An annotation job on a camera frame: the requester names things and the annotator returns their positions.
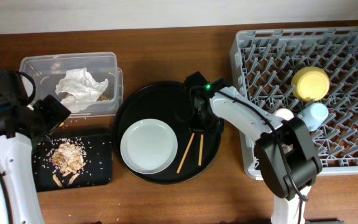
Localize wooden chopstick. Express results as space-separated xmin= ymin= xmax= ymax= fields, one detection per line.
xmin=198 ymin=134 xmax=204 ymax=166
xmin=177 ymin=133 xmax=195 ymax=174

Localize grey dishwasher rack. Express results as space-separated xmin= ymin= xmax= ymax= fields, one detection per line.
xmin=230 ymin=27 xmax=358 ymax=175

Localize rice and food scraps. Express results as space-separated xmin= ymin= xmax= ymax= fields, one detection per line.
xmin=40 ymin=136 xmax=105 ymax=189

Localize blue cup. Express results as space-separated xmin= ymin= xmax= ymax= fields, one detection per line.
xmin=298 ymin=103 xmax=329 ymax=132

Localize black round tray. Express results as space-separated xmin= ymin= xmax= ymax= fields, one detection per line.
xmin=112 ymin=81 xmax=224 ymax=184

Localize white napkin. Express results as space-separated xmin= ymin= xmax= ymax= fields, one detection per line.
xmin=55 ymin=67 xmax=109 ymax=113

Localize clear plastic bin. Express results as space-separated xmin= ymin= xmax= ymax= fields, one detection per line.
xmin=19 ymin=52 xmax=124 ymax=118

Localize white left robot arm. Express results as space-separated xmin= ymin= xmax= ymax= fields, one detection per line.
xmin=0 ymin=95 xmax=70 ymax=223

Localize yellow bowl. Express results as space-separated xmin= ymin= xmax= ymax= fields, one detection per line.
xmin=291 ymin=67 xmax=330 ymax=102

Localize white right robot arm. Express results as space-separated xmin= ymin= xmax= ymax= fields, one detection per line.
xmin=189 ymin=79 xmax=323 ymax=223

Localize black rectangular tray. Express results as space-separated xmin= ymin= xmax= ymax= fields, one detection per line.
xmin=32 ymin=128 xmax=112 ymax=192

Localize pink cup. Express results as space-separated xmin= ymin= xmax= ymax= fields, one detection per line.
xmin=273 ymin=108 xmax=295 ymax=121

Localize grey plate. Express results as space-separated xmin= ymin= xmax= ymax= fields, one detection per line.
xmin=120 ymin=119 xmax=178 ymax=175

